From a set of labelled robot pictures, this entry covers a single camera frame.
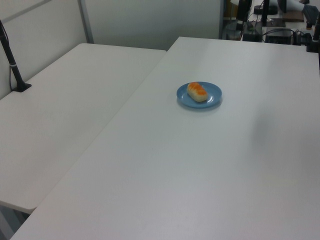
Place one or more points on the orange glazed bread roll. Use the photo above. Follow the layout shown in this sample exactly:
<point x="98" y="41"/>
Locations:
<point x="197" y="92"/>

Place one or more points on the blue round plate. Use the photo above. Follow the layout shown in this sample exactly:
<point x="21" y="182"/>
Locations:
<point x="213" y="98"/>

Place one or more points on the black electronics box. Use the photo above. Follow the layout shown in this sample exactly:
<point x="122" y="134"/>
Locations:
<point x="251" y="35"/>

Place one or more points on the black monitor panel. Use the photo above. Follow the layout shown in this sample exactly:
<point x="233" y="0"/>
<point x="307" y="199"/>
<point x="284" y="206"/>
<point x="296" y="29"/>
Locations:
<point x="243" y="10"/>

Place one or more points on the black flat device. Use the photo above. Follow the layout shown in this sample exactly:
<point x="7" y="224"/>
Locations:
<point x="277" y="37"/>

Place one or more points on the black thin stand pole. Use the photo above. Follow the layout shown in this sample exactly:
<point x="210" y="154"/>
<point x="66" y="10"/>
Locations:
<point x="265" y="17"/>

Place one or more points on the black round stand base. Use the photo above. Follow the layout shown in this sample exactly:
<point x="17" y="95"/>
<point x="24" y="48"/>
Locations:
<point x="258" y="10"/>

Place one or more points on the tan wooden board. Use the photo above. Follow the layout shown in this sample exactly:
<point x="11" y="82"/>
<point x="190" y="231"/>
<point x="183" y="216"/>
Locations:
<point x="292" y="17"/>

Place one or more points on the grey partition frame post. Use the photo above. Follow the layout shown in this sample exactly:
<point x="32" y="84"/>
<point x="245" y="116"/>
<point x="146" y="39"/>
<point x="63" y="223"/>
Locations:
<point x="86" y="22"/>
<point x="222" y="20"/>

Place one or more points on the black camera pole with clamp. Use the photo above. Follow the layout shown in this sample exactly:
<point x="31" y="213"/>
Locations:
<point x="9" y="55"/>

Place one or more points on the black table clamp mount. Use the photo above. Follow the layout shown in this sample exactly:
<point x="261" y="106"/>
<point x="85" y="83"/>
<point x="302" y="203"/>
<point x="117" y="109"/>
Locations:
<point x="312" y="46"/>

